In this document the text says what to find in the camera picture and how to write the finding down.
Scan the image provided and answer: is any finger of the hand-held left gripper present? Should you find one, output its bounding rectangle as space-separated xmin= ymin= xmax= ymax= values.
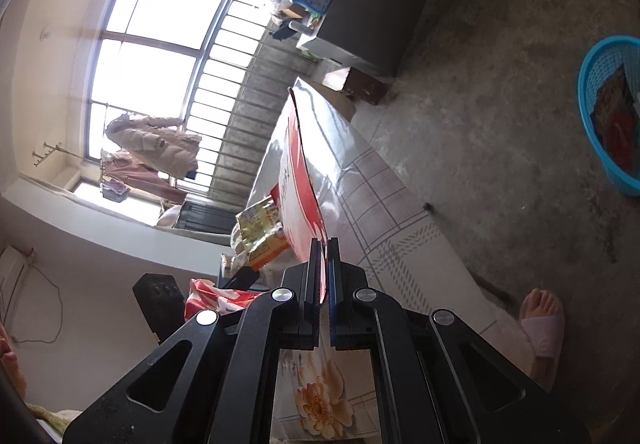
xmin=218 ymin=266 xmax=261 ymax=294

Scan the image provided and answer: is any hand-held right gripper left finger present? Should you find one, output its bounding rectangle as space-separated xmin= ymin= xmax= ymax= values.
xmin=62 ymin=239 xmax=323 ymax=444

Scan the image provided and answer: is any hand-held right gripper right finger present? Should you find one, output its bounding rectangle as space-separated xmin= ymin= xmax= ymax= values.
xmin=327 ymin=239 xmax=588 ymax=444

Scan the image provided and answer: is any yellow snack packet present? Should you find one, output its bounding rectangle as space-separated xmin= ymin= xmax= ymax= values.
xmin=235 ymin=196 xmax=293 ymax=270

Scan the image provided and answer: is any white red printed bag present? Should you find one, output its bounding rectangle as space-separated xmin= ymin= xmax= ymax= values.
xmin=277 ymin=86 xmax=333 ymax=305

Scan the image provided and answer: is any blue plastic waste basket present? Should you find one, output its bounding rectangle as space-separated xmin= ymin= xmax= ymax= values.
xmin=577 ymin=35 xmax=640 ymax=197

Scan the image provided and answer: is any black slatted rack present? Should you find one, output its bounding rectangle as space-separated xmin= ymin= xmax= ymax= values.
xmin=177 ymin=201 xmax=238 ymax=236

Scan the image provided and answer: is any floral plastic tablecloth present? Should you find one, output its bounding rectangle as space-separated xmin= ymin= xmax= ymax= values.
xmin=247 ymin=79 xmax=516 ymax=440

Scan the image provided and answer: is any pink hanging garment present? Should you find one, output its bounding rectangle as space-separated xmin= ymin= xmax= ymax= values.
xmin=100 ymin=149 xmax=188 ymax=205

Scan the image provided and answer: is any metal balcony railing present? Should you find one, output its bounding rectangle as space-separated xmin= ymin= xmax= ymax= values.
xmin=182 ymin=0 xmax=311 ymax=205

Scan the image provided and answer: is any white air conditioner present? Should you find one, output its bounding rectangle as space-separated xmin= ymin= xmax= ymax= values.
xmin=0 ymin=246 xmax=33 ymax=297

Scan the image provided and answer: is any beige down coat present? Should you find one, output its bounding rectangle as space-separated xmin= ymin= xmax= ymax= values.
xmin=106 ymin=114 xmax=203 ymax=180

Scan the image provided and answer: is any beige fleece pant leg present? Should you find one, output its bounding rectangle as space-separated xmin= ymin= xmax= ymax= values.
xmin=480 ymin=316 xmax=536 ymax=375

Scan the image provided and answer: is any brown cardboard box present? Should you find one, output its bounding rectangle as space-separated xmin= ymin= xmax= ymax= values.
xmin=320 ymin=66 xmax=388 ymax=106

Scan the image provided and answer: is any pink slipper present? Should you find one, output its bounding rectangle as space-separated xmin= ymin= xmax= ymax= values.
xmin=519 ymin=294 xmax=567 ymax=392

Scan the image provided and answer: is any grey cabinet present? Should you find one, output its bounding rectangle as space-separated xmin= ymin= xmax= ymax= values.
xmin=320 ymin=0 xmax=431 ymax=77

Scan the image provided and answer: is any wall coat rack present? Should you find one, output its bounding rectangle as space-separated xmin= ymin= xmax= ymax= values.
xmin=32 ymin=141 xmax=66 ymax=167

